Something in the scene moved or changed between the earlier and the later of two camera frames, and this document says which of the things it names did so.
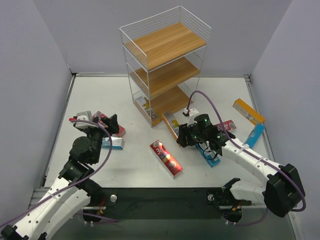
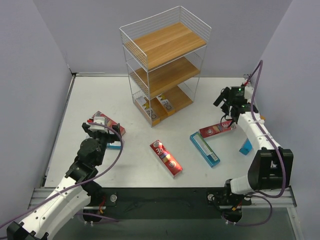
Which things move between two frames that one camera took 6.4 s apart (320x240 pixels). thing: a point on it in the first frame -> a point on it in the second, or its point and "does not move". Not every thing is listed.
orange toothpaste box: [170, 128] -> [161, 106]
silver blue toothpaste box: [117, 143] does not move
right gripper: [185, 136] -> [225, 100]
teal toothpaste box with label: [211, 156] does not move
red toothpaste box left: [121, 131] does not move
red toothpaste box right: [227, 125] does not move
